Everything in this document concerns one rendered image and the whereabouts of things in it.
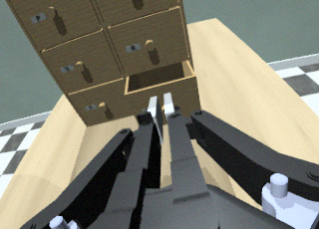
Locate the small wooden chest of drawers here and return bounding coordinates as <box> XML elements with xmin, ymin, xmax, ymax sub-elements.
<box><xmin>6</xmin><ymin>0</ymin><xmax>193</xmax><ymax>127</ymax></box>

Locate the brown wooden drawer front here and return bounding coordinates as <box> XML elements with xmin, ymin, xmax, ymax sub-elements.
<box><xmin>68</xmin><ymin>78</ymin><xmax>132</xmax><ymax>125</ymax></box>
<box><xmin>125</xmin><ymin>60</ymin><xmax>201</xmax><ymax>124</ymax></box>
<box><xmin>107</xmin><ymin>6</ymin><xmax>188</xmax><ymax>74</ymax></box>
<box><xmin>96</xmin><ymin>0</ymin><xmax>178</xmax><ymax>24</ymax></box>
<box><xmin>10</xmin><ymin>0</ymin><xmax>101</xmax><ymax>49</ymax></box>
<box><xmin>41</xmin><ymin>29</ymin><xmax>122</xmax><ymax>92</ymax></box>

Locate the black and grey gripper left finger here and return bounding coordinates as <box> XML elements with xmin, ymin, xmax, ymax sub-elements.
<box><xmin>20</xmin><ymin>96</ymin><xmax>163</xmax><ymax>229</ymax></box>

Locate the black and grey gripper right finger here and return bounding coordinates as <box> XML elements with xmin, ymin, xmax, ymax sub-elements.
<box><xmin>164</xmin><ymin>93</ymin><xmax>319</xmax><ymax>229</ymax></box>

